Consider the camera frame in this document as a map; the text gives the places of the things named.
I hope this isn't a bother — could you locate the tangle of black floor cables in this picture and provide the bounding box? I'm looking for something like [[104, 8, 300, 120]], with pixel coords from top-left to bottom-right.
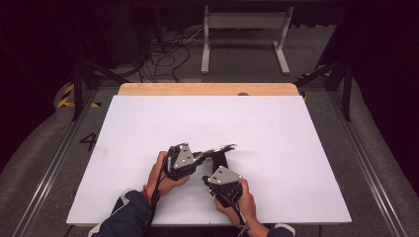
[[136, 28, 206, 84]]

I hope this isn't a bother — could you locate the person's left hand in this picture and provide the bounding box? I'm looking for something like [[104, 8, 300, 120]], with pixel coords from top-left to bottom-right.
[[145, 150, 191, 198]]

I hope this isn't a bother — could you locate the red bracelet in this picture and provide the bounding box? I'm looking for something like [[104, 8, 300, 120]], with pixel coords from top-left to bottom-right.
[[141, 185, 152, 205]]

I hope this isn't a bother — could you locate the aluminium floor rail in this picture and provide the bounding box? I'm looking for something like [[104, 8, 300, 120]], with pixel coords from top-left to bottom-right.
[[11, 88, 100, 237], [327, 89, 411, 237]]

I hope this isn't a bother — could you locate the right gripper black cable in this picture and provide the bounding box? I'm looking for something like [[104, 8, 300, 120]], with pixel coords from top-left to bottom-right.
[[215, 192, 250, 237]]

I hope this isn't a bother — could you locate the black metal stand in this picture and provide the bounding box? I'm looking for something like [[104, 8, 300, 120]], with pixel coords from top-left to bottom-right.
[[294, 58, 354, 122], [71, 57, 131, 122]]

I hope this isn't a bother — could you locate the yellow black hazard tape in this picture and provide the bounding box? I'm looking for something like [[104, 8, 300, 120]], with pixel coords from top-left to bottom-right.
[[56, 83, 102, 110], [296, 65, 331, 81]]

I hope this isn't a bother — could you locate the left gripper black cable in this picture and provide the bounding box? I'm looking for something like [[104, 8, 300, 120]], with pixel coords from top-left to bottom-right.
[[142, 154, 174, 237]]

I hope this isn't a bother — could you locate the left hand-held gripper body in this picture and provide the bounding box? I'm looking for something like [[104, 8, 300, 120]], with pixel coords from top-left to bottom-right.
[[163, 142, 206, 183]]

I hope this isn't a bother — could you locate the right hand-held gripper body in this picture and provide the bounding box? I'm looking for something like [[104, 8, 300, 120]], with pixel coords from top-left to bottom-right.
[[202, 165, 245, 208]]

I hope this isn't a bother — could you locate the white metal stand frame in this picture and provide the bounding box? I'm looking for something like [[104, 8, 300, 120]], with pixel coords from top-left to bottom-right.
[[201, 5, 294, 76]]

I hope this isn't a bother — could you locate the person's right hand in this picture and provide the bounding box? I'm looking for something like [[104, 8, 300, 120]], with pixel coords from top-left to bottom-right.
[[213, 180, 258, 229]]

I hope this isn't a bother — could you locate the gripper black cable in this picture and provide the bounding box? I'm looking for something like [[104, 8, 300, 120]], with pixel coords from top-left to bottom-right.
[[142, 154, 174, 237], [215, 192, 250, 237]]

